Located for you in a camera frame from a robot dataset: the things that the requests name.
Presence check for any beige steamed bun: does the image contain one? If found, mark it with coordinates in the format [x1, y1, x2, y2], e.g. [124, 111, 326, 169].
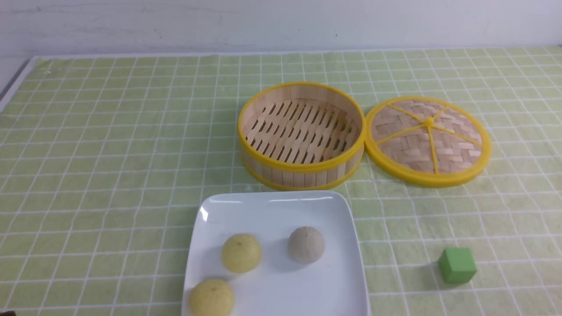
[288, 226, 325, 265]

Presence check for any yellow steamed bun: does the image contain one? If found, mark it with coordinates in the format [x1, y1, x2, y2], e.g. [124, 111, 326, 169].
[221, 233, 262, 273]
[188, 278, 235, 316]

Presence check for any white square plate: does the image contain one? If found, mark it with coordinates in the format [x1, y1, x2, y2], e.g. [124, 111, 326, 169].
[181, 190, 371, 316]

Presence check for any bamboo steamer basket yellow rim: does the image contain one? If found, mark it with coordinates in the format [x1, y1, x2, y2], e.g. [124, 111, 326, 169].
[238, 82, 367, 190]

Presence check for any woven bamboo steamer lid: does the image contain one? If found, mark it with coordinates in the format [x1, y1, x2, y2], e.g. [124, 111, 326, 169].
[365, 96, 492, 188]

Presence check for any green checkered tablecloth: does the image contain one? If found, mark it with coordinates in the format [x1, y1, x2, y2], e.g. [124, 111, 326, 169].
[0, 47, 562, 316]

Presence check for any green cube block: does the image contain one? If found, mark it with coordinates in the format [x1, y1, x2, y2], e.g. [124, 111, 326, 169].
[438, 248, 478, 284]

